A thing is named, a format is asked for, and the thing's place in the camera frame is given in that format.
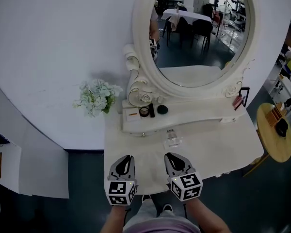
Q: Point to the oval white-framed mirror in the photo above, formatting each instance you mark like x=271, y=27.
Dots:
x=196, y=45

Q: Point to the person's grey trousers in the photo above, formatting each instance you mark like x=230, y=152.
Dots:
x=145, y=212

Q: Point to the pink flat case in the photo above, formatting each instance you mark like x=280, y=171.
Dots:
x=238, y=102

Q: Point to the clear plastic packet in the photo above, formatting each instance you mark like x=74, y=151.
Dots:
x=172, y=139

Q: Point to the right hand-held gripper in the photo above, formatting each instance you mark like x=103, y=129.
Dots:
x=186, y=187

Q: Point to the person's left shoe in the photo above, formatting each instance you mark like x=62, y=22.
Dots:
x=146, y=198

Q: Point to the black pouch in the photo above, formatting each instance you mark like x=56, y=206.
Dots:
x=282, y=127

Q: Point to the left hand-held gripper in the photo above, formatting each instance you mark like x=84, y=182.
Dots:
x=118, y=193

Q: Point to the person's right forearm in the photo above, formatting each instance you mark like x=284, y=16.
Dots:
x=206, y=217

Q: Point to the small closed white drawer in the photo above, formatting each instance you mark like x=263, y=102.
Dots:
x=228, y=120

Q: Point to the person's left forearm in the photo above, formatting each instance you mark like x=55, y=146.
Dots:
x=112, y=220

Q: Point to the white shelf unit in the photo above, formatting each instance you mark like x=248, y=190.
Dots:
x=38, y=169

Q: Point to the flat white box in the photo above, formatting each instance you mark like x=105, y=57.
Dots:
x=132, y=118

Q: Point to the person's right shoe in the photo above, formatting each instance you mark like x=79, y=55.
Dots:
x=167, y=208

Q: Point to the black device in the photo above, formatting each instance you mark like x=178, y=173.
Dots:
x=0, y=138

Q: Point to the wooden organizer box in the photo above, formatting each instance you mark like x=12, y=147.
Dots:
x=275, y=115

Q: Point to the black lipstick tube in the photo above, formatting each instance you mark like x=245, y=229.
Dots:
x=152, y=110

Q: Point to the white dressing table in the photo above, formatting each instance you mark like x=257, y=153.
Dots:
x=208, y=144

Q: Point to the person's shoe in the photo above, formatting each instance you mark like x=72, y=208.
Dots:
x=146, y=198
x=167, y=208

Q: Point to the white flowers in vase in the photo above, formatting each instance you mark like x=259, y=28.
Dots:
x=97, y=96

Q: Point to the black picture frame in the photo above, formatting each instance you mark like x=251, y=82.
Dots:
x=247, y=92

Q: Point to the round makeup compact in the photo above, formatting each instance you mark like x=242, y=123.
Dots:
x=144, y=111

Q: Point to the round wooden table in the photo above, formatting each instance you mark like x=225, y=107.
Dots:
x=271, y=144

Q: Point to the dark green round compact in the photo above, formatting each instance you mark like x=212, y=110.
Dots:
x=162, y=109

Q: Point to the person's purple shirt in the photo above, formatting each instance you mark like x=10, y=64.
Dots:
x=160, y=228

